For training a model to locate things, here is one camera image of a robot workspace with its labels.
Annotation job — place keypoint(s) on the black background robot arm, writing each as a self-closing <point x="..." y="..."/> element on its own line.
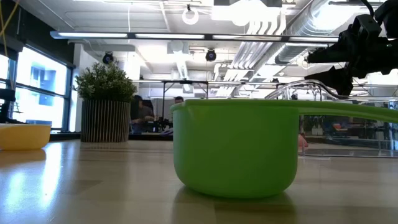
<point x="158" y="124"/>

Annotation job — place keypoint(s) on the white ceiling unit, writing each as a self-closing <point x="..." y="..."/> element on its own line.
<point x="245" y="12"/>

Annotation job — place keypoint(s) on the large window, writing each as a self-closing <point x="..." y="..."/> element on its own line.
<point x="40" y="71"/>

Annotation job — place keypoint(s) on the green plant in ribbed pot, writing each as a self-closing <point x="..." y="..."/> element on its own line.
<point x="105" y="121"/>

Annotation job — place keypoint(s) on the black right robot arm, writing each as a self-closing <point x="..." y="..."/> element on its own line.
<point x="390" y="12"/>

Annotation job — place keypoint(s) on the yellow plastic measuring cup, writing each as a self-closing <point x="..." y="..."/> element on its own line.
<point x="21" y="137"/>

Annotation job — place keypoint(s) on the green plastic measuring cup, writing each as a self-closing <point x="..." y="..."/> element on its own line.
<point x="236" y="149"/>

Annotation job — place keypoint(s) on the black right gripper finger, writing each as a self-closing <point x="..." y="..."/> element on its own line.
<point x="334" y="79"/>
<point x="326" y="54"/>

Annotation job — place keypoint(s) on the black aluminium table frame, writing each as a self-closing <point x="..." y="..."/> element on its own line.
<point x="65" y="136"/>

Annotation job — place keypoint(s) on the black stand by window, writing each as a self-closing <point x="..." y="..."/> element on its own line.
<point x="6" y="105"/>

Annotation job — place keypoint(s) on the silver air duct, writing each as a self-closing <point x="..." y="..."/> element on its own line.
<point x="311" y="28"/>

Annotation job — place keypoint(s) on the long ceiling light bar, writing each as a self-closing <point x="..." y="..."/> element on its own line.
<point x="93" y="35"/>

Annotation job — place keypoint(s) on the person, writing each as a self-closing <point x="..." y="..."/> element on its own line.
<point x="141" y="115"/>
<point x="178" y="99"/>

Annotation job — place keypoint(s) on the white ceiling conduit bundle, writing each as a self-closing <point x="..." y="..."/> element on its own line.
<point x="248" y="53"/>

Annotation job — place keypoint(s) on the black metal rig frame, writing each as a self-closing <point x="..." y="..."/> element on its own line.
<point x="186" y="82"/>

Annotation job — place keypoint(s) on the black ceiling spotlight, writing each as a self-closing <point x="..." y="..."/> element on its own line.
<point x="211" y="55"/>
<point x="108" y="58"/>

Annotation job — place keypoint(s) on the clear plastic basket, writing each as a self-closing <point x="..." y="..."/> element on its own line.
<point x="342" y="152"/>

